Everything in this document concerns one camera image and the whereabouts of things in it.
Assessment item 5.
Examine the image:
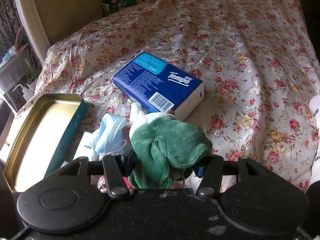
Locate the light blue face mask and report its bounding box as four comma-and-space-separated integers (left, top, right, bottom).
92, 113, 127, 160

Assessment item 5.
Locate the white pocket tissue pack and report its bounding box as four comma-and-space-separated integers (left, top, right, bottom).
73, 132, 98, 161

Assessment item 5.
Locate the green plush toy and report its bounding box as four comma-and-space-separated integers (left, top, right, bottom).
129, 115, 213, 189

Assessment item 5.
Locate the white fluffy plush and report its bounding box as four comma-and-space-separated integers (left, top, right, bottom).
129, 102, 175, 140

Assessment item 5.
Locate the gold teal metal tin tray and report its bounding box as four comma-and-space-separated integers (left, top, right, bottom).
4, 93, 87, 192

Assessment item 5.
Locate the blue Tempo tissue pack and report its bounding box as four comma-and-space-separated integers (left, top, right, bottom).
112, 51, 204, 121

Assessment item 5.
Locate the white plastic squeeze bottle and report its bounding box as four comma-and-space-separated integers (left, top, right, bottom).
12, 84, 34, 102

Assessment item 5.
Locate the white patterned sock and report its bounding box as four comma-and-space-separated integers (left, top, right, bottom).
307, 94, 320, 188

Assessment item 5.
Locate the white square planter with plant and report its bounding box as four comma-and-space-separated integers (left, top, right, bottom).
25, 59, 42, 93

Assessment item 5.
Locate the floral bed cover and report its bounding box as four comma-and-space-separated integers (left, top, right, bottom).
15, 0, 320, 193

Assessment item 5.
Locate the transparent acrylic side table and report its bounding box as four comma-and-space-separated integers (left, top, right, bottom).
1, 45, 41, 113

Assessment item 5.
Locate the dark patterned curtain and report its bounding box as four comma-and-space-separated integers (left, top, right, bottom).
0, 0, 21, 56

